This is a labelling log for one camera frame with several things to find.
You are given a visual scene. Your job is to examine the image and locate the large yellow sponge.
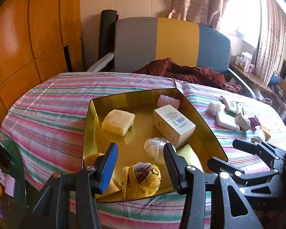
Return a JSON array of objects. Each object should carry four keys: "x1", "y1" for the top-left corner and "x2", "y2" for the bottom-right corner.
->
[{"x1": 260, "y1": 126, "x2": 271, "y2": 141}]

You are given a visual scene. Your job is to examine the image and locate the wooden wardrobe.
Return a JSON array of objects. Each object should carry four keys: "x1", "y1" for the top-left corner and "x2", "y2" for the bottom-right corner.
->
[{"x1": 0, "y1": 0, "x2": 86, "y2": 128}]

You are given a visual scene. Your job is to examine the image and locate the white cardboard box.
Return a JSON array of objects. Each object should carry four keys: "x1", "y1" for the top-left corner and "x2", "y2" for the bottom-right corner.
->
[{"x1": 153, "y1": 104, "x2": 196, "y2": 148}]

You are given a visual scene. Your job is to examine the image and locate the white boxes on shelf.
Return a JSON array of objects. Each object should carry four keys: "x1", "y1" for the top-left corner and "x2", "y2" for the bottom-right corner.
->
[{"x1": 235, "y1": 51, "x2": 252, "y2": 72}]

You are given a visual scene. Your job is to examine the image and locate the tricolour chair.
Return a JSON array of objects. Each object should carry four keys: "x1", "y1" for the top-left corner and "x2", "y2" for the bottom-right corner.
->
[{"x1": 88, "y1": 17, "x2": 256, "y2": 99}]

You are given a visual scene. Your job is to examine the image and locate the yellow patterned sock ball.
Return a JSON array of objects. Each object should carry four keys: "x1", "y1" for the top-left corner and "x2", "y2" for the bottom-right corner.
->
[{"x1": 122, "y1": 162, "x2": 161, "y2": 201}]

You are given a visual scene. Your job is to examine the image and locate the gold metal tin tray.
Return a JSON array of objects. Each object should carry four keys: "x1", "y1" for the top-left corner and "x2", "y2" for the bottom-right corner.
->
[{"x1": 82, "y1": 88, "x2": 229, "y2": 203}]

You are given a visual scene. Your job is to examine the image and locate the black rolled mat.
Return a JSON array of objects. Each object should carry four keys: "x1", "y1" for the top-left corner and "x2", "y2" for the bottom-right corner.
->
[{"x1": 98, "y1": 9, "x2": 119, "y2": 60}]

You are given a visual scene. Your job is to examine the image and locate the purple snack packet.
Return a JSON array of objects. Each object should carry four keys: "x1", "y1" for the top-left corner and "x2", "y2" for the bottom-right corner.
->
[{"x1": 248, "y1": 116, "x2": 261, "y2": 129}]

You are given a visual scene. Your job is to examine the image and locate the maroon cloth on chair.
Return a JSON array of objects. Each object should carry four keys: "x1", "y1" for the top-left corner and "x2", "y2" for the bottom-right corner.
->
[{"x1": 134, "y1": 57, "x2": 242, "y2": 93}]

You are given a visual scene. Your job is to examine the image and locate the pink hair roller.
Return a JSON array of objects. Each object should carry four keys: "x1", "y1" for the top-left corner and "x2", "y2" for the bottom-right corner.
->
[{"x1": 157, "y1": 94, "x2": 180, "y2": 110}]

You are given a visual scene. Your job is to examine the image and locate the pink box on shelf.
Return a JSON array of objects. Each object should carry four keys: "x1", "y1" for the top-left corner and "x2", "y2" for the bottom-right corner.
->
[{"x1": 248, "y1": 64, "x2": 255, "y2": 73}]

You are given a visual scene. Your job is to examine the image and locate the clear plastic bag ball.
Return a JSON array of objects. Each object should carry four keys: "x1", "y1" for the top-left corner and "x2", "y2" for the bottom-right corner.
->
[{"x1": 144, "y1": 137, "x2": 169, "y2": 164}]

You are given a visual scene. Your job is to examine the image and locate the yellow sponge in tray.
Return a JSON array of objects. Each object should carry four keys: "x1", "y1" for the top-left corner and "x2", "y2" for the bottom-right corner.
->
[{"x1": 102, "y1": 109, "x2": 135, "y2": 136}]

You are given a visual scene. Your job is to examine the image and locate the green cracker packet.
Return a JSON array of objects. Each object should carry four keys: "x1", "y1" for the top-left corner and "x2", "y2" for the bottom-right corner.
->
[{"x1": 221, "y1": 96, "x2": 244, "y2": 117}]

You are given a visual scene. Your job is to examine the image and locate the green white small box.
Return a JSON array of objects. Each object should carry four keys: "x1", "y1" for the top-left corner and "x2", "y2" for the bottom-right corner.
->
[{"x1": 235, "y1": 113, "x2": 251, "y2": 131}]

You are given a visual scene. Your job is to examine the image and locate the small table with toys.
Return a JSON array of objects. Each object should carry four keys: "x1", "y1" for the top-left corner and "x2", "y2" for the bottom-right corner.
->
[{"x1": 0, "y1": 140, "x2": 27, "y2": 228}]

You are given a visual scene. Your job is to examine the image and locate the wooden side shelf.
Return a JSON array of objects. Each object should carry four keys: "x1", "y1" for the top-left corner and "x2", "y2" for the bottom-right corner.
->
[{"x1": 230, "y1": 64, "x2": 286, "y2": 117}]

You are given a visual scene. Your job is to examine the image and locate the cream rolled sock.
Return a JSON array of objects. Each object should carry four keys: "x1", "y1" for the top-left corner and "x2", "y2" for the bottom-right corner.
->
[{"x1": 251, "y1": 128, "x2": 266, "y2": 143}]

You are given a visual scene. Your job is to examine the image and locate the striped tablecloth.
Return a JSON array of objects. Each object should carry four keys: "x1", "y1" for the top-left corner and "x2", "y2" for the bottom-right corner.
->
[{"x1": 0, "y1": 72, "x2": 286, "y2": 228}]

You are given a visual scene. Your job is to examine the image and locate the curtain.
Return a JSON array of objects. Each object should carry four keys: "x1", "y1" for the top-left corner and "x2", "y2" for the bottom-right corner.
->
[{"x1": 168, "y1": 0, "x2": 229, "y2": 29}]

